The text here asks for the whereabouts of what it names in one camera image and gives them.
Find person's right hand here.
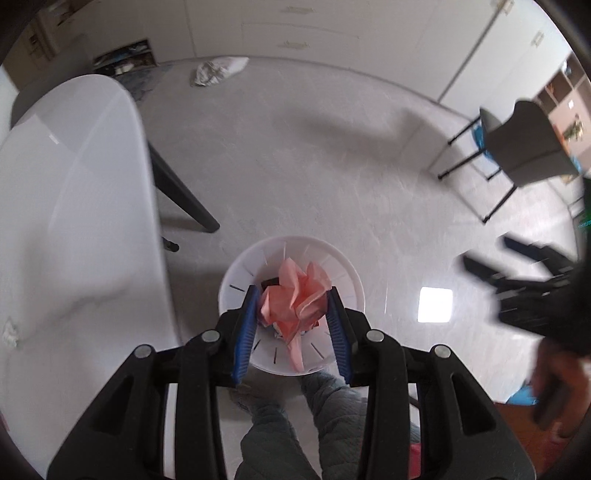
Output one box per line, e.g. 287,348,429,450
531,339,588,439

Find white slotted trash bin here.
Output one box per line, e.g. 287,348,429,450
218,235,367,378

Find brown wooden board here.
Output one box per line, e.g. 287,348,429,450
494,401,568,480

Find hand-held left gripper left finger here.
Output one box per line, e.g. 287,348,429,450
46,285,259,480

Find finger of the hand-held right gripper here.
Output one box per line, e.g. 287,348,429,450
501,235,572,274
463,256,555,297

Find pink paper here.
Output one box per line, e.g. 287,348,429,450
257,258,333,372

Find cubby shelf with items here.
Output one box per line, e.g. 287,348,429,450
536,60,591,185

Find grey chair with black legs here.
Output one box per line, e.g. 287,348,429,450
436,100,580,224

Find open cabinet niche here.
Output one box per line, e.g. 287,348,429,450
92,39,155,70

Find blue bag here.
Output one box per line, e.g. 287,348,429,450
472,124,497,160

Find blue cloth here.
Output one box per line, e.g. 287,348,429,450
505,385,539,407

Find white bag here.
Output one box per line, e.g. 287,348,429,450
191,56,250,88

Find person's left leg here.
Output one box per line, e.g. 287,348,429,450
235,392,319,480

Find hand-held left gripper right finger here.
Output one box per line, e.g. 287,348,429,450
325,286,539,480

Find white wall cabinets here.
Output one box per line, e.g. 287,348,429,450
152,0,573,102

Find grey patterned floor mat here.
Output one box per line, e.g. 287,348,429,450
113,65,174,100

